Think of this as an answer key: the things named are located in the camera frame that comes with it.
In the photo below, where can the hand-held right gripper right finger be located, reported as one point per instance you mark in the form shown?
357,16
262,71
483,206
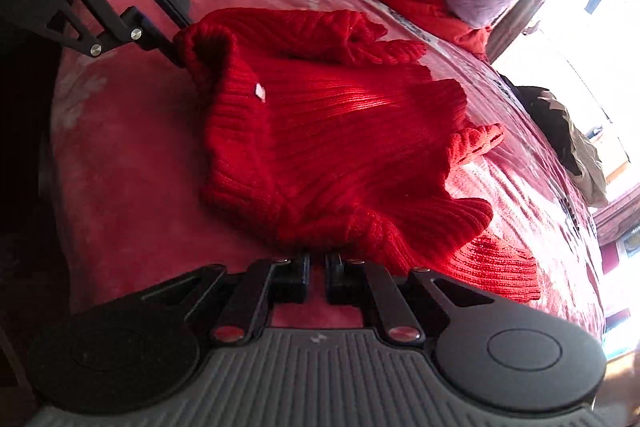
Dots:
340,279

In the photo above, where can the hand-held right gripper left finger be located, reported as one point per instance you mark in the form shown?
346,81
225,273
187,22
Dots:
297,279

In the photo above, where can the red knitted sweater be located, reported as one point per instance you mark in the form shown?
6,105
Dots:
325,132

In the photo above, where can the pink fleece blanket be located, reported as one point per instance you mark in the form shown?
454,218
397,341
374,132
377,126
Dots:
125,157

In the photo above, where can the red padded jacket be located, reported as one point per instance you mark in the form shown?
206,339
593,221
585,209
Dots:
420,2

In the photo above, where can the dark olive jacket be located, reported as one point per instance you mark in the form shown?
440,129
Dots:
570,132

